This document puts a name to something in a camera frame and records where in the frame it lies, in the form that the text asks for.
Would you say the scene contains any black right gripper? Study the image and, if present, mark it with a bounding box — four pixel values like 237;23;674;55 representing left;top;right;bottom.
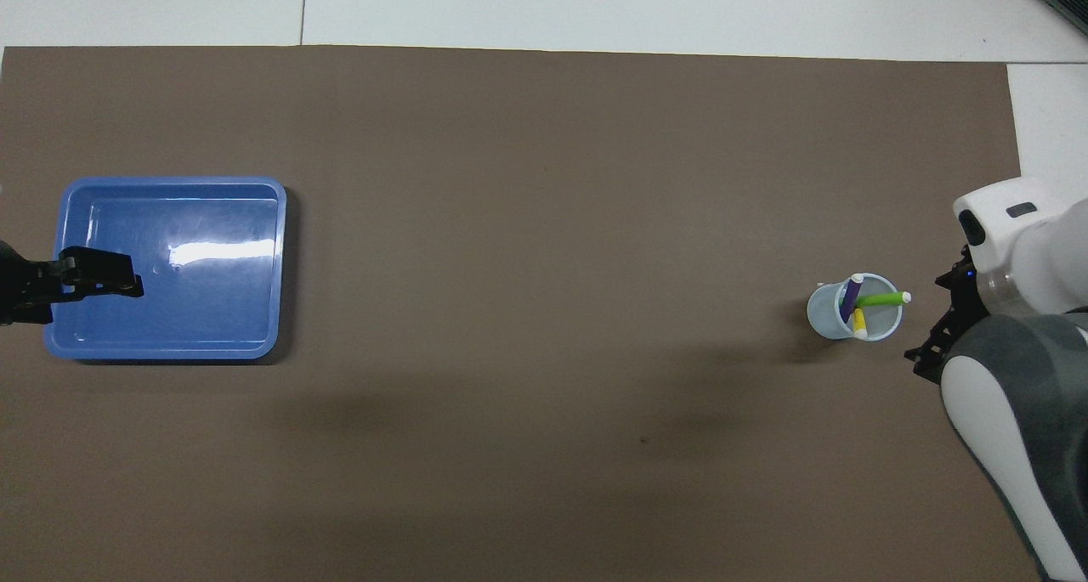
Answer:
904;246;991;385

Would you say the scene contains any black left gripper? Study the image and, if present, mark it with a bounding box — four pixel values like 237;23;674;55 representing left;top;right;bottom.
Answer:
0;242;144;326

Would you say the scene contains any blue plastic tray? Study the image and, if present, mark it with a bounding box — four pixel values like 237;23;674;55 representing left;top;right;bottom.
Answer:
44;177;287;362

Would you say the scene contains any translucent plastic cup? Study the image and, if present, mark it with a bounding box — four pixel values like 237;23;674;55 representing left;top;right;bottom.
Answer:
807;274;904;343

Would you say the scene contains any brown table mat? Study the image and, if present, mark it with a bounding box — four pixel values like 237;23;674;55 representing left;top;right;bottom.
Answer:
0;45;1070;582

